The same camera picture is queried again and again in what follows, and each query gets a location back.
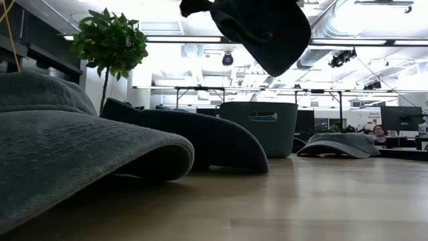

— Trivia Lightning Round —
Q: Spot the light grey cap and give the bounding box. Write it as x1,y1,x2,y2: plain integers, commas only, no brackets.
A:
296,132,382,159

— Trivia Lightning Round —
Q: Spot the person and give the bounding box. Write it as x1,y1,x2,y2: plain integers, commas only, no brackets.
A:
370,124,389,145

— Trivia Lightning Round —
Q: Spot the green potted plant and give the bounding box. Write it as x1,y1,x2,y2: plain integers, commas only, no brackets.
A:
70,8,149,116

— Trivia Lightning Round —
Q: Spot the black shelf unit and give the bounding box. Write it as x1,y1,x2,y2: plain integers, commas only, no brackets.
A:
0,0,84,84

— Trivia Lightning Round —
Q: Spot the yellow hanging cable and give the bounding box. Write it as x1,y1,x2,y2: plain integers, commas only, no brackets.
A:
0,0,22,73

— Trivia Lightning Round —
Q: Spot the teal plastic bin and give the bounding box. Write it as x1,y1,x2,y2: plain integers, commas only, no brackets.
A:
219,101,299,159

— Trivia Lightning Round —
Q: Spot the black computer monitor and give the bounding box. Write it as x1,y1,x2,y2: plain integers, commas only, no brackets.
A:
380,106,424,132

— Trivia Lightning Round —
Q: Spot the blue denim cap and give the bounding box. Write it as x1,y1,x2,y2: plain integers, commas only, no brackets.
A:
100,97,270,175

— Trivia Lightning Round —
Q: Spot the black aluminium table frame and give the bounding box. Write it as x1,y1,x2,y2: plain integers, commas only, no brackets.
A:
377,148,428,162

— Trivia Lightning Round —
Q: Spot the dark grey cap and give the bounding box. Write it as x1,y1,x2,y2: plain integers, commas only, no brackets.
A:
179,0,312,78

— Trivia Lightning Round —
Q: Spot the black ceiling spotlight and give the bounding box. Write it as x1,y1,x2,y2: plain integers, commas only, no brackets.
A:
328,48,358,69

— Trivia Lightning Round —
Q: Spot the black ceiling camera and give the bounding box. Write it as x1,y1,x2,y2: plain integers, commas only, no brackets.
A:
221,52,235,67

